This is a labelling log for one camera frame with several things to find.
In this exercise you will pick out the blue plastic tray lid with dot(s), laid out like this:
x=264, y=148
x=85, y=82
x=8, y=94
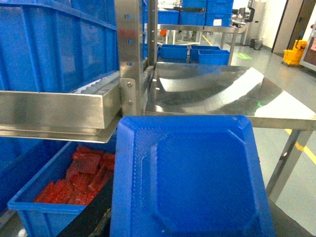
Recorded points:
x=188, y=176

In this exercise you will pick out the yellow mop bucket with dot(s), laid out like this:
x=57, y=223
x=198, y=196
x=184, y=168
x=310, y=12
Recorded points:
x=293, y=56

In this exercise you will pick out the large blue crate upper shelf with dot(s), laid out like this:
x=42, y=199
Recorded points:
x=56, y=45

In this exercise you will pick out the small stainless steel table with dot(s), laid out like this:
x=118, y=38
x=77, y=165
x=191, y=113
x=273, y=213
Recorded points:
x=195, y=89

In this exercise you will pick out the red plastic parts pile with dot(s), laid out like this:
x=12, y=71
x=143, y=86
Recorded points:
x=88, y=173

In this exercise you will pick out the blue bin with red parts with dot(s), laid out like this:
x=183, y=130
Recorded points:
x=45, y=219

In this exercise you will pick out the stainless steel shelf rack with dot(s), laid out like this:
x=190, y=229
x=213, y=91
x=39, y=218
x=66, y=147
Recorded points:
x=91, y=112

